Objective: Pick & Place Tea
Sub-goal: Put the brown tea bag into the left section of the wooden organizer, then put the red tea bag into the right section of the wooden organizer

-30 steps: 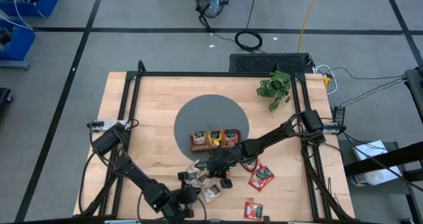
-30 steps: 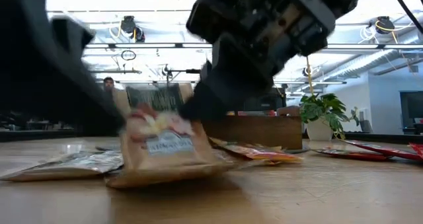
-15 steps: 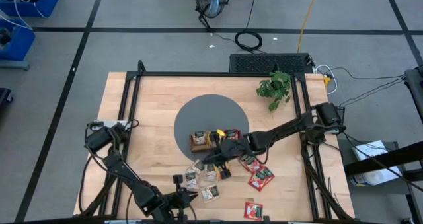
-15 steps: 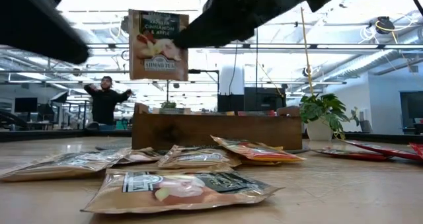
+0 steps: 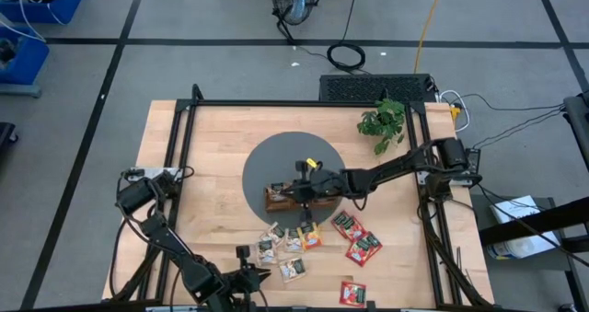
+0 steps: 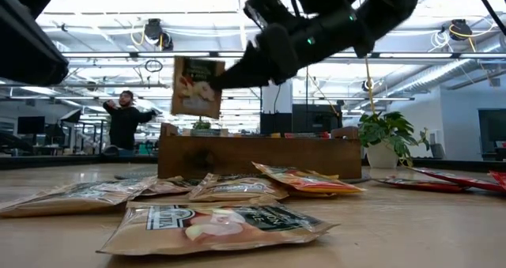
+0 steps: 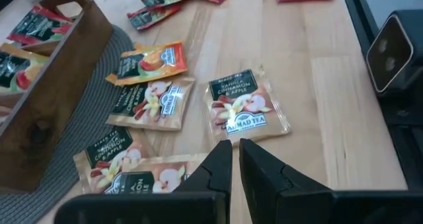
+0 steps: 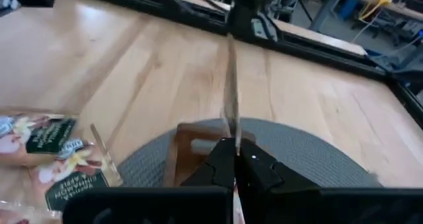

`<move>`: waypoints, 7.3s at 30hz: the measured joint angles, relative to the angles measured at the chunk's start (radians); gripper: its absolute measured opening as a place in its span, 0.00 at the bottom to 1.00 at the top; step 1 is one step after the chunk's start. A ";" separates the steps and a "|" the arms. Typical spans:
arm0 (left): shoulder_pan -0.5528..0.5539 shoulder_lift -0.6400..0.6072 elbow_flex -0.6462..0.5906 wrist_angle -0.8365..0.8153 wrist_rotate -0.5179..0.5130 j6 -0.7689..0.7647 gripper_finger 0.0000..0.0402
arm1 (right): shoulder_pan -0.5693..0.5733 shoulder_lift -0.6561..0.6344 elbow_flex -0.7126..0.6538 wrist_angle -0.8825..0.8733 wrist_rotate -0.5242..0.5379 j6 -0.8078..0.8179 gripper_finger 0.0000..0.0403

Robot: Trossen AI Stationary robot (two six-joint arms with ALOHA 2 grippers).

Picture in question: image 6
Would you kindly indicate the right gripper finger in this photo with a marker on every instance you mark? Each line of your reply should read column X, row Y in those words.
column 253, row 70

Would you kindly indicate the orange peach tea bag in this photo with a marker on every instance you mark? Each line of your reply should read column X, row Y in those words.
column 276, row 135
column 308, row 181

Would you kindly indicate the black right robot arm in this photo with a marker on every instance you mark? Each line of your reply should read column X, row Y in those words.
column 391, row 7

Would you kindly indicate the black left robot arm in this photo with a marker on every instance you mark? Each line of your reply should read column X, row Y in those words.
column 27, row 50

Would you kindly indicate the wooden three-compartment tea box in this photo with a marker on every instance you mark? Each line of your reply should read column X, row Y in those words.
column 257, row 157

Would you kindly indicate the potted green plant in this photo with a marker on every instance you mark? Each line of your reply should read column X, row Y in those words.
column 385, row 131

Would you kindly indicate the person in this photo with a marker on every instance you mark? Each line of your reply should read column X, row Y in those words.
column 124, row 125

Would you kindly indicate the black monitor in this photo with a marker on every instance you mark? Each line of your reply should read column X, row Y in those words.
column 31, row 125

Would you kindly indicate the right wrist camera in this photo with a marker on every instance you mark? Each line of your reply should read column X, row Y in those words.
column 269, row 7

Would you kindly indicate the dark wall screen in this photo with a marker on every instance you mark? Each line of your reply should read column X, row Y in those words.
column 492, row 129

